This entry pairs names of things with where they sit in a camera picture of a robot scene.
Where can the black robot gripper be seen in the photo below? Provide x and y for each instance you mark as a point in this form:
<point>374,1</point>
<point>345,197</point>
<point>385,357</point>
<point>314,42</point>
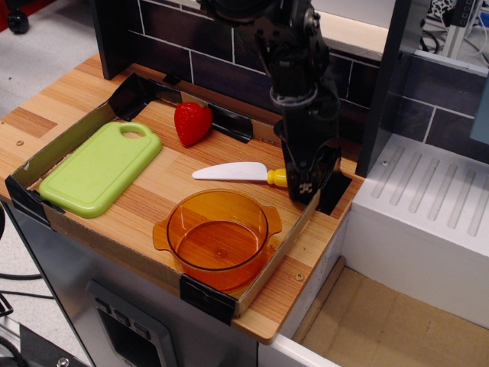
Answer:
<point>307,123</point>

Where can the yellow handled white knife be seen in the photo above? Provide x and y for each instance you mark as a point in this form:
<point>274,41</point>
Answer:
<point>246,171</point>

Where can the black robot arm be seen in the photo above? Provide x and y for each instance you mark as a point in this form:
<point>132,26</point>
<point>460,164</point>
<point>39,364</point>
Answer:
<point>296,57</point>

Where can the cardboard fence with black tape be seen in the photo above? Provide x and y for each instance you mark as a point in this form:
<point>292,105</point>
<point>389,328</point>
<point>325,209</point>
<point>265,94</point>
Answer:
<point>40,133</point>

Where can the green plastic cutting board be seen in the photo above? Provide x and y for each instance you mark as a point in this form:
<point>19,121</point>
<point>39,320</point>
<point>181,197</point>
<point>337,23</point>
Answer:
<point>92,178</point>

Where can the white sink drainboard unit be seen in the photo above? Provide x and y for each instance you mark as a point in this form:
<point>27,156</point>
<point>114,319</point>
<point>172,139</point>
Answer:
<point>419,225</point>

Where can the orange transparent pot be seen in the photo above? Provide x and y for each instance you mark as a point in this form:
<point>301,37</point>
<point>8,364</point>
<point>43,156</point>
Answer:
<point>219,237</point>

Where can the red toy strawberry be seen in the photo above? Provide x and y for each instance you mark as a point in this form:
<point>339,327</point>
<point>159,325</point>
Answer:
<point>192,122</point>

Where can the toy oven front panel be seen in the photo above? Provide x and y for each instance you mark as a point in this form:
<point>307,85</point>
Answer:
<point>136,337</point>

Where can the black caster wheel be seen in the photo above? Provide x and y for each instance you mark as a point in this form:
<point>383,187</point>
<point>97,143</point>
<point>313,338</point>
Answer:
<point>18,22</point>

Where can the dark grey vertical post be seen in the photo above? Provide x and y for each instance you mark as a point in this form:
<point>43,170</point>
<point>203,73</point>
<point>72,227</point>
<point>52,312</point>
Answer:
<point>403,38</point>

